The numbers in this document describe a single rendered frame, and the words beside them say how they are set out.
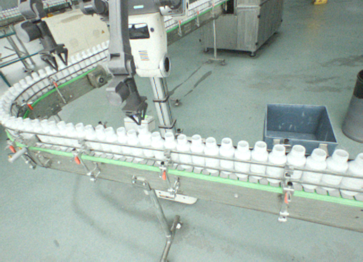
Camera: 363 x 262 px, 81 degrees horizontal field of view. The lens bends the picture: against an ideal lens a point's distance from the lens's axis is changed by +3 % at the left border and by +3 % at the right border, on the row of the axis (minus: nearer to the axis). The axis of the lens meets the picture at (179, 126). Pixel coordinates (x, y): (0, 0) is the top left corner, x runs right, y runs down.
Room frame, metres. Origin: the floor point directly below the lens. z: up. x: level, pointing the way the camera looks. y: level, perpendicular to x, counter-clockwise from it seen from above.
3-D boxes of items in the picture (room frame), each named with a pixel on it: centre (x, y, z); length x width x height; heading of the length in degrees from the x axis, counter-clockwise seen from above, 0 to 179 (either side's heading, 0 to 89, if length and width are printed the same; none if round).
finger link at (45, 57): (1.03, 0.51, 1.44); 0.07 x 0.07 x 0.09; 65
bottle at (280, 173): (0.49, -0.32, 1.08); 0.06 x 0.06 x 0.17
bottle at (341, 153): (0.42, -0.49, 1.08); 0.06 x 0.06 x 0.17
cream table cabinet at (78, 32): (4.80, 1.69, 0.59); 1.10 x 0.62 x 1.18; 137
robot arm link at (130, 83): (0.72, 0.16, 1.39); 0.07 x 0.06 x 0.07; 156
